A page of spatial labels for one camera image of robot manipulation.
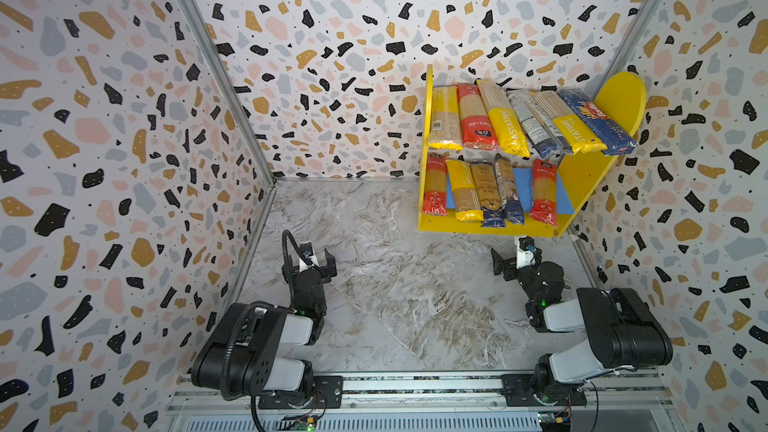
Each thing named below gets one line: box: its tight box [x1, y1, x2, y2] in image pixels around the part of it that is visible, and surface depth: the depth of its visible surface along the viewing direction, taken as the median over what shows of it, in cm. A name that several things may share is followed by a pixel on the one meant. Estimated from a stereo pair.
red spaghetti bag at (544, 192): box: [529, 158, 557, 227], surface depth 97 cm
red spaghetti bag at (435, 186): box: [423, 154, 447, 216], surface depth 97 cm
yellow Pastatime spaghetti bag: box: [531, 90, 608, 155], surface depth 77 cm
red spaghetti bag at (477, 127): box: [457, 83, 499, 151], surface depth 78 cm
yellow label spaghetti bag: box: [428, 86, 463, 151], surface depth 77 cm
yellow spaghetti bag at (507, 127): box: [478, 78, 531, 158], surface depth 77 cm
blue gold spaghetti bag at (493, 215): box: [470, 162, 507, 228], surface depth 96 cm
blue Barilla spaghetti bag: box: [557, 88, 637, 157], surface depth 76 cm
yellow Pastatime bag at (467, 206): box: [446, 160, 484, 222], surface depth 97 cm
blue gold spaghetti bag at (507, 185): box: [494, 153, 524, 225], surface depth 97 cm
